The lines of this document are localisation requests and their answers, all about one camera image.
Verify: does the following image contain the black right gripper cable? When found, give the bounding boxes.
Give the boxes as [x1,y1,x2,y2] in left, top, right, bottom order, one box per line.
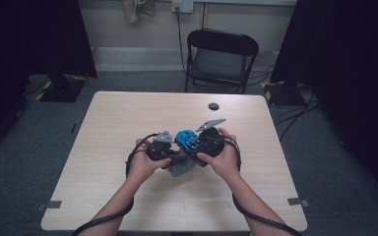
[222,135,305,236]

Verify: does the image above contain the black stand base yellow tape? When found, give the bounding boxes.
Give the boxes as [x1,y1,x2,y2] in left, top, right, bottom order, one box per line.
[260,80,307,108]

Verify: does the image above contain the white wall socket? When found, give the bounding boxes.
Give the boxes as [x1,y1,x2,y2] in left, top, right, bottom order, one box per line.
[171,0,195,15]

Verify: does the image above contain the thin dark wall conduit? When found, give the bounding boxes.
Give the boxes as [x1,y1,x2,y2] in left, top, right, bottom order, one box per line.
[200,2,209,30]

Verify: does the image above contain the black power cable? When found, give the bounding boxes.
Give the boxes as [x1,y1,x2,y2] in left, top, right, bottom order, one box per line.
[175,6,189,76]

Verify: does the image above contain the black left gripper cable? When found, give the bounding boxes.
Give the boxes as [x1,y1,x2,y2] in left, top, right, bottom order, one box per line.
[71,132,160,236]

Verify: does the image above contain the blue toy car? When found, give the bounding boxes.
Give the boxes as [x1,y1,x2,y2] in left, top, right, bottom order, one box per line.
[173,129,205,154]

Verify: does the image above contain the black floor cables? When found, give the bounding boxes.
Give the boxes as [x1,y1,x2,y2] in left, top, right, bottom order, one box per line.
[246,63,322,143]

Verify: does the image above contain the grey sock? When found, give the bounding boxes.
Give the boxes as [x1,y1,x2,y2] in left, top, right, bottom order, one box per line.
[162,151,199,178]

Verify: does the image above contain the person's left hand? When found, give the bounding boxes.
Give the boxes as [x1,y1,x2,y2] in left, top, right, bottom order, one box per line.
[125,138,172,189]

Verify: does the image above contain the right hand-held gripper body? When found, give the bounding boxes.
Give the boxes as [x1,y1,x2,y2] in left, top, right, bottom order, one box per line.
[190,117,227,159]

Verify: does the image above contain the black folding chair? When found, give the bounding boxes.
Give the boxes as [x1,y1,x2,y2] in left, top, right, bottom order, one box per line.
[183,28,261,95]

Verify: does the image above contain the beige hanging cloth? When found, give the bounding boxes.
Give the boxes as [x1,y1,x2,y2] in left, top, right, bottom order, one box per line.
[121,0,158,25]

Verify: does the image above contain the grey tape strip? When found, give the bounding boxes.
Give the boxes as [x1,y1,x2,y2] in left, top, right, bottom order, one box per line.
[35,200,63,212]
[286,197,311,208]

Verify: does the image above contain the black curtain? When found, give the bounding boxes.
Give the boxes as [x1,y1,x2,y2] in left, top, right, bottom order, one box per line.
[0,0,98,165]
[270,0,378,211]

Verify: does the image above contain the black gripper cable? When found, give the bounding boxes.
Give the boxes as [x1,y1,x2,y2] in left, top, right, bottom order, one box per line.
[222,135,305,236]
[71,132,160,236]

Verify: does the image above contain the person's right hand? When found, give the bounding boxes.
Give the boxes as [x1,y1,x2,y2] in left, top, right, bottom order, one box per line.
[196,127,243,180]

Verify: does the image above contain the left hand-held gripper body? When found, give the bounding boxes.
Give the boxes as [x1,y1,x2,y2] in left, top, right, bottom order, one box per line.
[145,130,176,162]

